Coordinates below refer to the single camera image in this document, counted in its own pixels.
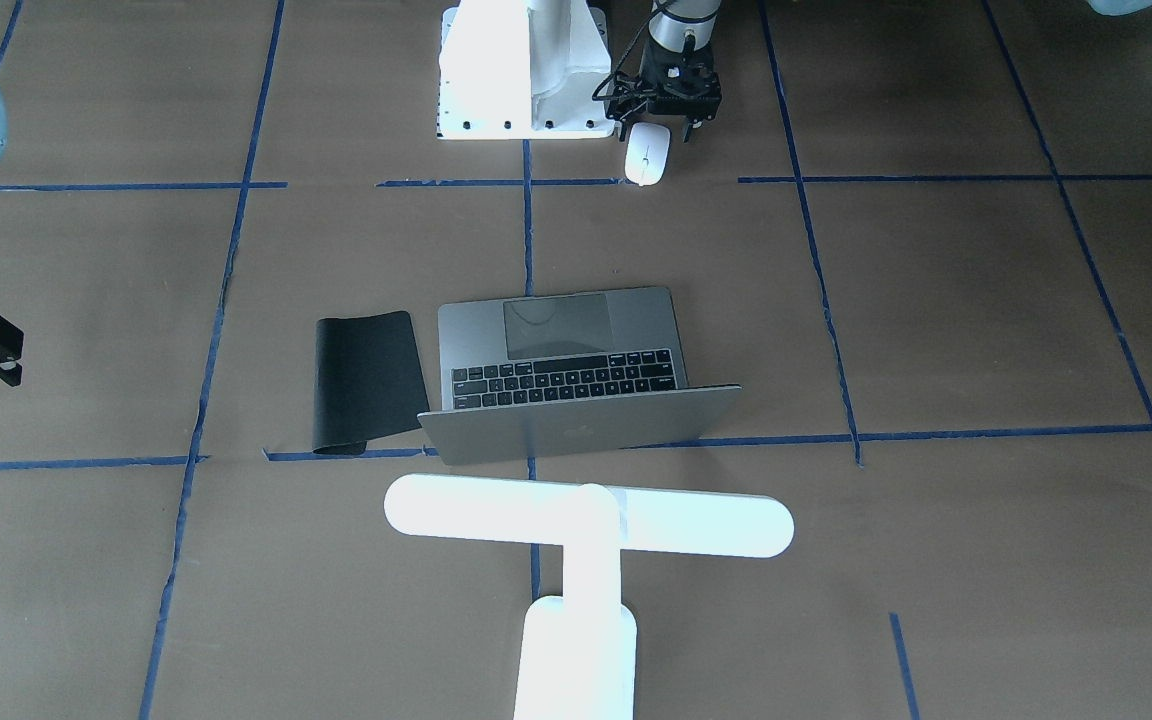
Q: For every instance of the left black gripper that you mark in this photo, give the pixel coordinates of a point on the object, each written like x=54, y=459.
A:
x=627, y=110

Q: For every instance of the white computer mouse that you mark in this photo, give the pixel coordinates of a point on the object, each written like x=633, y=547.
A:
x=647, y=151

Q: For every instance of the grey laptop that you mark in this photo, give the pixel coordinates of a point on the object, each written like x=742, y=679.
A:
x=565, y=374

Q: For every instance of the black mouse pad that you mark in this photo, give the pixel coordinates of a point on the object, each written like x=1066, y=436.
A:
x=368, y=382

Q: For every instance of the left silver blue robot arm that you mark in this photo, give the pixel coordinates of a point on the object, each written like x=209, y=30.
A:
x=860, y=82

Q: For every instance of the white desk lamp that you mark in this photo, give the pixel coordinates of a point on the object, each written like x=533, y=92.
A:
x=578, y=647

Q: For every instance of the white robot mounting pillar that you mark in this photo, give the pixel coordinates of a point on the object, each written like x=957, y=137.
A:
x=516, y=70

